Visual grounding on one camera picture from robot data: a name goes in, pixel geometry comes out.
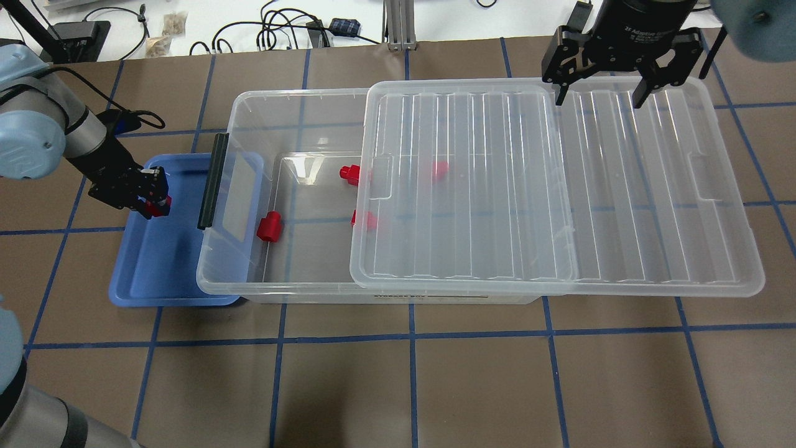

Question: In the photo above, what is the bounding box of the aluminium frame post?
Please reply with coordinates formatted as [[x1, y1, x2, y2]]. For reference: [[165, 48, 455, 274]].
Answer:
[[382, 0, 417, 53]]

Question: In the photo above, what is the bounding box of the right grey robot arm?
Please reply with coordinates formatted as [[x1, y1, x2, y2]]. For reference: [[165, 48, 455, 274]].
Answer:
[[541, 1, 795, 108]]

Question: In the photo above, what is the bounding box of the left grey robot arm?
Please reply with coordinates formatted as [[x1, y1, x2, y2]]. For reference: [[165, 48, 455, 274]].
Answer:
[[2, 162, 162, 447]]

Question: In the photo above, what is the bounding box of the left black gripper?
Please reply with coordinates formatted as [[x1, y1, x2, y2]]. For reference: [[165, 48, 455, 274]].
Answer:
[[87, 159, 172, 220]]

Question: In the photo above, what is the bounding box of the black box latch handle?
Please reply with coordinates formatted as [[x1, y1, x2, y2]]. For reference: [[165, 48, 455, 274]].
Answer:
[[197, 133, 229, 231]]

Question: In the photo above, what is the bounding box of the clear plastic box lid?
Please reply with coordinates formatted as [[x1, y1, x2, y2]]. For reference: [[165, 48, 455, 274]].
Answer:
[[349, 76, 765, 297]]

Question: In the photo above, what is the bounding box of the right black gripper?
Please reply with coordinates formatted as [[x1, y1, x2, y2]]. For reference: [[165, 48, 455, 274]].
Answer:
[[541, 1, 704, 110]]

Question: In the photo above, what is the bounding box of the blue plastic tray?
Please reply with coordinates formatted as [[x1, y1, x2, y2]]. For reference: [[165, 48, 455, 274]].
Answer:
[[108, 153, 239, 308]]

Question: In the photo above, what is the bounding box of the black power adapter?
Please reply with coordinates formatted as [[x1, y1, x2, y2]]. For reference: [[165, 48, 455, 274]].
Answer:
[[566, 1, 593, 33]]

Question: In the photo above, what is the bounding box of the clear plastic storage box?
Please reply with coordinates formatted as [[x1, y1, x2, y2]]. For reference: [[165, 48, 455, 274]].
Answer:
[[196, 88, 538, 304]]

